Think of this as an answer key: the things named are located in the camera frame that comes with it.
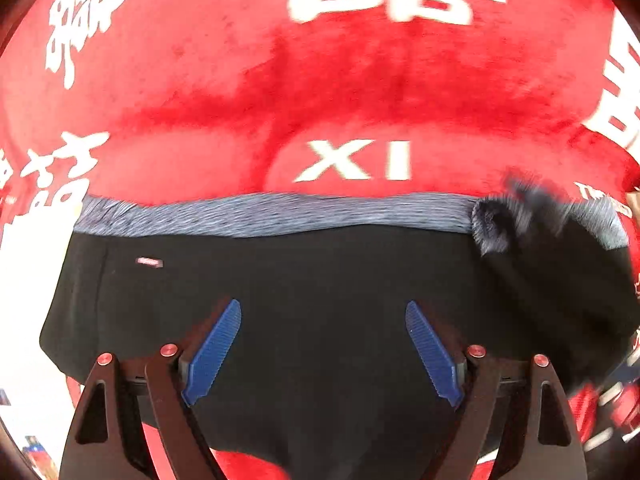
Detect black pants with grey waistband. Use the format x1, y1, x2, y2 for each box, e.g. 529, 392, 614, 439
40, 181, 639, 479

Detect red blanket with white characters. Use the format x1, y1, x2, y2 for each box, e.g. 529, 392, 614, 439
1, 0, 639, 479

